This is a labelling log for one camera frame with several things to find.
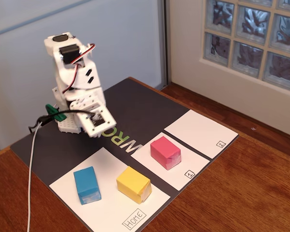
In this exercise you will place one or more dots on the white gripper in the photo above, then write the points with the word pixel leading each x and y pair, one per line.
pixel 75 105

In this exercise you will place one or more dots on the blue paper box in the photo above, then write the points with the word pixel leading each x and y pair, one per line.
pixel 85 181

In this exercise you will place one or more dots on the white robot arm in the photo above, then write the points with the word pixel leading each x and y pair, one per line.
pixel 70 72

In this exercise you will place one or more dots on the pink paper box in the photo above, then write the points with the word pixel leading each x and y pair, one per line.
pixel 162 149

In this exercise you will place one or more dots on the yellow paper box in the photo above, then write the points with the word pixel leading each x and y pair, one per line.
pixel 131 180

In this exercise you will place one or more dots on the white paper sheet marked home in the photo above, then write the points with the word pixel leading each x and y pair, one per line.
pixel 106 212

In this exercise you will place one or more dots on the green clamp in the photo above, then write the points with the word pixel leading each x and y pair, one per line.
pixel 55 113

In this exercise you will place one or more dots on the dark grey mat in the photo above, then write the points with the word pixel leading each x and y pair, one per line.
pixel 62 149

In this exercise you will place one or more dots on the pale blue door panel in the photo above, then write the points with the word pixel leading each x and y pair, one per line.
pixel 19 84

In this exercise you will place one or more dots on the white paper sheet marked 2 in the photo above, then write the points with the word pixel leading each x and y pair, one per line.
pixel 200 130

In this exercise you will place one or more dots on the white paper sheet marked 1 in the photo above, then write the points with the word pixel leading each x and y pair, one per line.
pixel 195 164

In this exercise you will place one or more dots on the glass block window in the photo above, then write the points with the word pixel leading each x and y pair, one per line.
pixel 248 55

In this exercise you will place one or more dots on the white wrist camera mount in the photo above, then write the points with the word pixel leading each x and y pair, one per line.
pixel 99 122

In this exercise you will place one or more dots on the grey metal door frame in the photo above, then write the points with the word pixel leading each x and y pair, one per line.
pixel 164 36

